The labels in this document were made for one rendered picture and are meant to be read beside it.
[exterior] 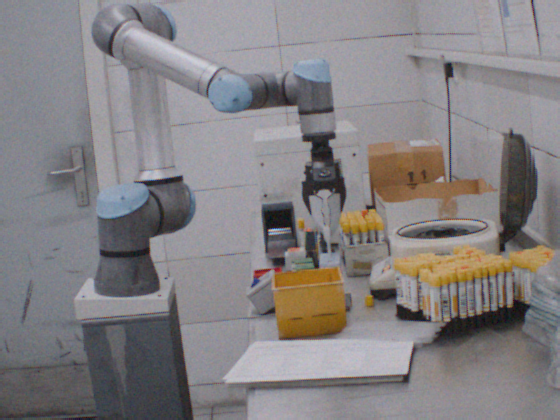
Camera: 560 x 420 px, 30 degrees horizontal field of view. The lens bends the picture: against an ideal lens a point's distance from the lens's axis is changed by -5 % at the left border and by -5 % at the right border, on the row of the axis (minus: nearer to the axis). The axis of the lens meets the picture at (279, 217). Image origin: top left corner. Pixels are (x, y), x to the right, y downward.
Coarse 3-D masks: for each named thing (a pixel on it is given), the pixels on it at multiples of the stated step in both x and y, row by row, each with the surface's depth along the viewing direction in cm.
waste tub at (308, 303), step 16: (288, 272) 212; (304, 272) 212; (320, 272) 212; (336, 272) 212; (272, 288) 200; (288, 288) 199; (304, 288) 199; (320, 288) 199; (336, 288) 199; (288, 304) 200; (304, 304) 200; (320, 304) 200; (336, 304) 200; (288, 320) 200; (304, 320) 200; (320, 320) 200; (336, 320) 200; (288, 336) 201; (304, 336) 201
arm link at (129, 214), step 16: (112, 192) 233; (128, 192) 231; (144, 192) 233; (96, 208) 235; (112, 208) 230; (128, 208) 230; (144, 208) 233; (160, 208) 238; (112, 224) 231; (128, 224) 231; (144, 224) 233; (160, 224) 239; (112, 240) 231; (128, 240) 231; (144, 240) 234
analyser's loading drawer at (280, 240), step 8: (272, 232) 273; (280, 232) 273; (288, 232) 270; (272, 240) 270; (280, 240) 267; (288, 240) 267; (272, 248) 265; (280, 248) 265; (288, 248) 265; (272, 256) 265; (280, 256) 265
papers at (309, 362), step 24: (240, 360) 186; (264, 360) 184; (288, 360) 183; (312, 360) 181; (336, 360) 180; (360, 360) 178; (384, 360) 177; (408, 360) 175; (240, 384) 175; (264, 384) 174; (288, 384) 173; (312, 384) 172; (336, 384) 172
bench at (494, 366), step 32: (256, 224) 326; (256, 256) 279; (352, 288) 235; (256, 320) 217; (352, 320) 209; (384, 320) 206; (512, 320) 195; (416, 352) 184; (448, 352) 181; (480, 352) 179; (512, 352) 176; (544, 352) 174; (352, 384) 171; (384, 384) 169; (416, 384) 167; (448, 384) 165; (480, 384) 163; (512, 384) 161; (544, 384) 159; (256, 416) 161; (288, 416) 159; (320, 416) 158; (352, 416) 156; (384, 416) 155; (416, 416) 153; (448, 416) 151; (480, 416) 149; (512, 416) 147; (544, 416) 145
